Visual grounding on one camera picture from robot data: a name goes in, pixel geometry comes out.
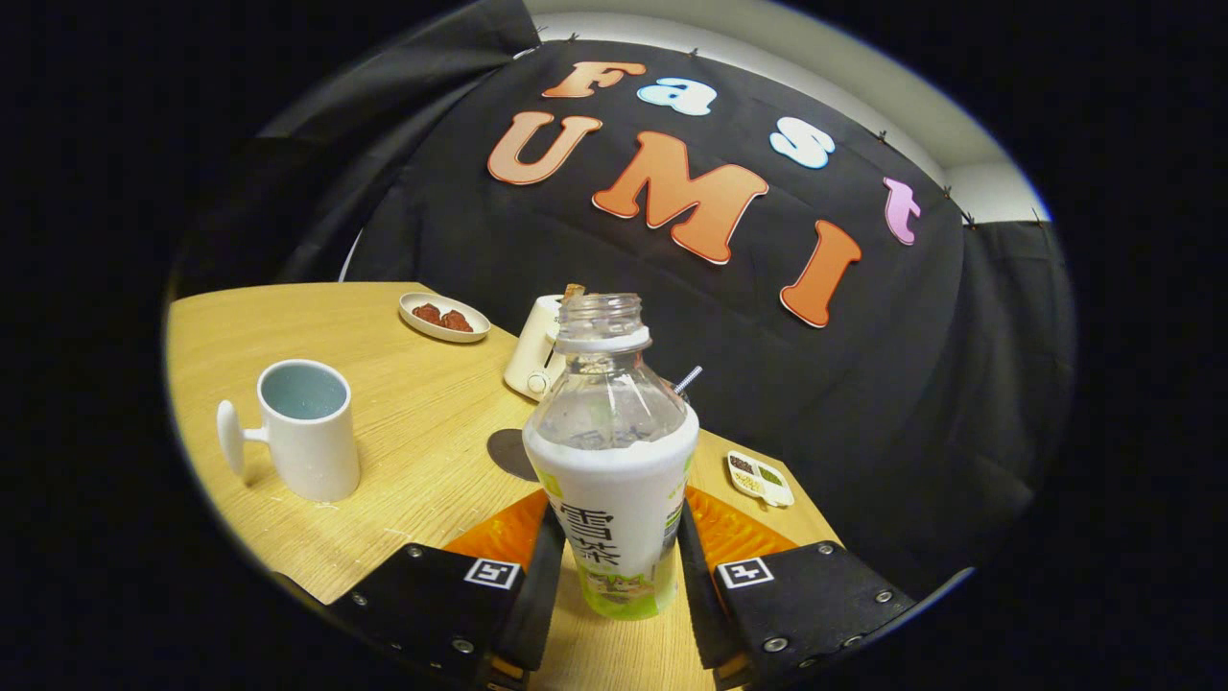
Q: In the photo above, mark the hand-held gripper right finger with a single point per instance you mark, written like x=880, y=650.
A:
x=698, y=614

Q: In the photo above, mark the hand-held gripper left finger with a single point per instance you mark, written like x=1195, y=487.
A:
x=542, y=595

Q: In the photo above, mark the clear juice bottle white label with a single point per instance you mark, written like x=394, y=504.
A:
x=614, y=489

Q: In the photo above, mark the dark round coaster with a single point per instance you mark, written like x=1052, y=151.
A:
x=507, y=453

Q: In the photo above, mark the white cup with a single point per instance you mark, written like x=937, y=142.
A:
x=312, y=451

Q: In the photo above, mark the white divided seed dish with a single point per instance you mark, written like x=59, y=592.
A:
x=760, y=478

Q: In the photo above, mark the wooden table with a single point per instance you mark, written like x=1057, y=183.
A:
x=422, y=422

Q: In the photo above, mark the cream toaster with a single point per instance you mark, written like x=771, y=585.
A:
x=532, y=355

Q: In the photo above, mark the red meat piece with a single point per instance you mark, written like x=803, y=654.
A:
x=457, y=321
x=427, y=313

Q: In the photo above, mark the white oval plate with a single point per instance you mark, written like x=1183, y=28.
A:
x=422, y=326

